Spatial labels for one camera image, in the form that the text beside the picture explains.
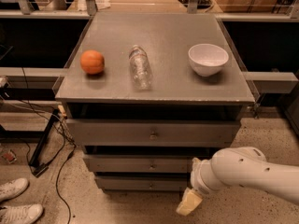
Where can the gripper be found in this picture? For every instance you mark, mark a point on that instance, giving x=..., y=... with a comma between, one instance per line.
x=197, y=177

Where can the white bowl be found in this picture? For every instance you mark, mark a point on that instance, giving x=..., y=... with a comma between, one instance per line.
x=207, y=59

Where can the clear plastic water bottle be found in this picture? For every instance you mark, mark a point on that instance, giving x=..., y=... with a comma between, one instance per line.
x=140, y=68

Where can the grey drawer cabinet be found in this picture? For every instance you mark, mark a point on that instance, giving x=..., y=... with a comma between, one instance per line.
x=177, y=93

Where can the white sneaker lower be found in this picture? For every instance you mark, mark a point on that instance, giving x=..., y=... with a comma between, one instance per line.
x=23, y=214

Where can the grey top drawer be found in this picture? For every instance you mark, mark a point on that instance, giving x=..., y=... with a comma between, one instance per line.
x=145, y=133

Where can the white sneaker upper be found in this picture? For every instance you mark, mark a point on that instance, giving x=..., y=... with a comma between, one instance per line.
x=13, y=189

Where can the grey drawer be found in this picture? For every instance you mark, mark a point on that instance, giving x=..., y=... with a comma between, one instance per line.
x=145, y=133
x=152, y=183
x=138, y=164

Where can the white sneaker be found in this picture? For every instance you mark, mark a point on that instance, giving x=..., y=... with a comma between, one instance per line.
x=13, y=189
x=23, y=214

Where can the grey bottom drawer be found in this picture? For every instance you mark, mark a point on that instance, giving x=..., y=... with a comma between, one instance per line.
x=152, y=183

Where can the black metal stand leg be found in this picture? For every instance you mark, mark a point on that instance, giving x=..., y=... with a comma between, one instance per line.
x=40, y=168

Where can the orange ball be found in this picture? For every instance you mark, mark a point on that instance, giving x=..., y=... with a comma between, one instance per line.
x=92, y=62

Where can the small red floor object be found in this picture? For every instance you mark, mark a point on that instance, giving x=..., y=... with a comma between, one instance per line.
x=9, y=156

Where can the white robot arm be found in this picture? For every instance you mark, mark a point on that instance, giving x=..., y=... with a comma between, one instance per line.
x=245, y=167

